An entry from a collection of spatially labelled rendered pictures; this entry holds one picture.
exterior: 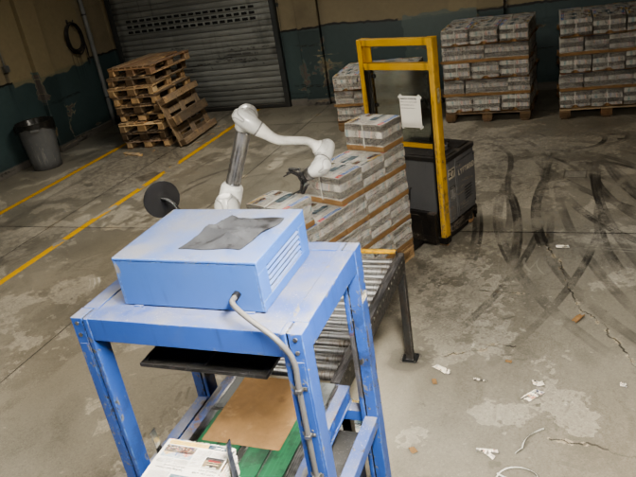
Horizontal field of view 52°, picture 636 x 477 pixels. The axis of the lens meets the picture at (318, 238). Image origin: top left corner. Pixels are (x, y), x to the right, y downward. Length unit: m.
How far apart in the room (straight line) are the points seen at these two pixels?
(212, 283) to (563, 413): 2.50
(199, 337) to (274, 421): 0.80
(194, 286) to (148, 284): 0.20
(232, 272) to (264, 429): 0.95
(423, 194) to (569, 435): 2.85
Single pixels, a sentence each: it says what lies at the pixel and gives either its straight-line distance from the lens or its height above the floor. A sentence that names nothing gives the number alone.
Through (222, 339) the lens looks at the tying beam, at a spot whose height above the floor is 1.51.
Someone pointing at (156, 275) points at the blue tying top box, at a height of 1.68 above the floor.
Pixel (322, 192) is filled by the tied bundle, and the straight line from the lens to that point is 5.07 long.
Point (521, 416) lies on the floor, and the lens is 4.16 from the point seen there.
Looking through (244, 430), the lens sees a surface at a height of 0.80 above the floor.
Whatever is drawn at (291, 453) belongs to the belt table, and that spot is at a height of 0.80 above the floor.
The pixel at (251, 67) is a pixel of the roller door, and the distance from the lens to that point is 12.26.
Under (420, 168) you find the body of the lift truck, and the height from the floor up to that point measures 0.67.
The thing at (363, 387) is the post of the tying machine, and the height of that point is 0.86.
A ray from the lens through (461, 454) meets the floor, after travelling 3.92.
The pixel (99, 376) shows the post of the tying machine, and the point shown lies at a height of 1.28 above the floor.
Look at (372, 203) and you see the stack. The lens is 5.28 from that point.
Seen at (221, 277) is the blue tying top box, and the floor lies 1.68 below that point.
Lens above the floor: 2.71
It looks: 24 degrees down
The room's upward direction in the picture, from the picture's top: 9 degrees counter-clockwise
